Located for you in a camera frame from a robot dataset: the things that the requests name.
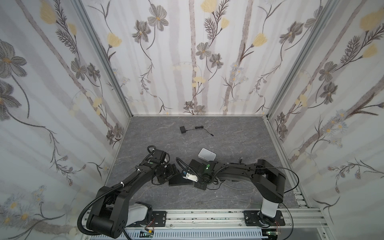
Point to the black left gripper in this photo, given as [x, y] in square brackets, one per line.
[173, 171]

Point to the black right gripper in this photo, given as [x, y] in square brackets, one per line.
[196, 167]

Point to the black network switch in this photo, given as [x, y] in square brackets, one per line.
[178, 180]

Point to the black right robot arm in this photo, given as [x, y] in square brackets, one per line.
[268, 180]

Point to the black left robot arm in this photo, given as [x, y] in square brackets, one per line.
[108, 213]

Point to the far black power adapter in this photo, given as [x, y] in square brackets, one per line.
[183, 129]

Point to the white network switch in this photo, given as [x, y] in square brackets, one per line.
[206, 155]

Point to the white slotted cable duct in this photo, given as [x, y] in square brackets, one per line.
[195, 234]

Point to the aluminium mounting rail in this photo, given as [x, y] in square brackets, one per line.
[234, 218]

